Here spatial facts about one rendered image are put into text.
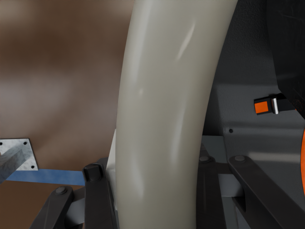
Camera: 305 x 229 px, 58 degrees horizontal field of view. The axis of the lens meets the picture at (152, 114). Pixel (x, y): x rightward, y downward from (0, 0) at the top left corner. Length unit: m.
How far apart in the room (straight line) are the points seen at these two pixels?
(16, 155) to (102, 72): 0.67
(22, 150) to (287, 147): 1.35
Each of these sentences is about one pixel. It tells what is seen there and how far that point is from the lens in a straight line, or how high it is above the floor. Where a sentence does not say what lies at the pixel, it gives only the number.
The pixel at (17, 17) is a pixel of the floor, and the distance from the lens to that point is 1.44.
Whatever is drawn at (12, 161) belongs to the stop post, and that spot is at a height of 0.10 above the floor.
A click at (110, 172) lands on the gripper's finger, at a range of 0.16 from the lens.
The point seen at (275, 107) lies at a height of 0.05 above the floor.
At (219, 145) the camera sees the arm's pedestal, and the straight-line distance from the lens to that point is 1.24.
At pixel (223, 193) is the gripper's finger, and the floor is 1.06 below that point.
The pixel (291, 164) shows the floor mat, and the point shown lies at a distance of 1.45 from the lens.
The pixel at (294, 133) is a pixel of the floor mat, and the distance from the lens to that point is 1.37.
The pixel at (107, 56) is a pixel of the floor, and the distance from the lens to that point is 1.28.
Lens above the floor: 1.19
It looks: 65 degrees down
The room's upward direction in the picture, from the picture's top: 157 degrees counter-clockwise
